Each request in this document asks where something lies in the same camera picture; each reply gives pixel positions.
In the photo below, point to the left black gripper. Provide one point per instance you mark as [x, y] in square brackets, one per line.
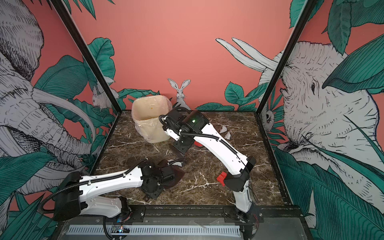
[154, 196]

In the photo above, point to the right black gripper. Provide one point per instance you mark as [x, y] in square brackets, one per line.
[183, 150]

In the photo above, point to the dark brown dustpan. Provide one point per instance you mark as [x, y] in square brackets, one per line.
[171, 175]

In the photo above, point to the white printed paper scrap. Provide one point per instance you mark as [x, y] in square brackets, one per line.
[178, 164]

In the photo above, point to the cream trash bin with liner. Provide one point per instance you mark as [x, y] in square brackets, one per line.
[146, 112]

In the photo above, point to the red paper scrap large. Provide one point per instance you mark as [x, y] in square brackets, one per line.
[221, 178]

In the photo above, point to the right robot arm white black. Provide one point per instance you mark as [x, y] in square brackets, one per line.
[196, 128]

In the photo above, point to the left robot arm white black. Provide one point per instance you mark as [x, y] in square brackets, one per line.
[85, 195]

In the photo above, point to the red paper scrap upper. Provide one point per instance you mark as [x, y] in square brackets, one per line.
[198, 144]

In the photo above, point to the white paper scrap far left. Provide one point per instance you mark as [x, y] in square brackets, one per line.
[223, 129]

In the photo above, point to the white paper scrap far right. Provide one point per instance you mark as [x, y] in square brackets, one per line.
[228, 136]

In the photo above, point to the white slotted cable duct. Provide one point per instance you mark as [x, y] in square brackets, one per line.
[138, 230]

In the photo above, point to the right black frame post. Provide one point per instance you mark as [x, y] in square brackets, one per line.
[302, 21]

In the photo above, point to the black frame post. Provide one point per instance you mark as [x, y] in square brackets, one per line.
[63, 13]
[302, 21]

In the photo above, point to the left black frame post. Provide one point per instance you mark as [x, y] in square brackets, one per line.
[63, 13]

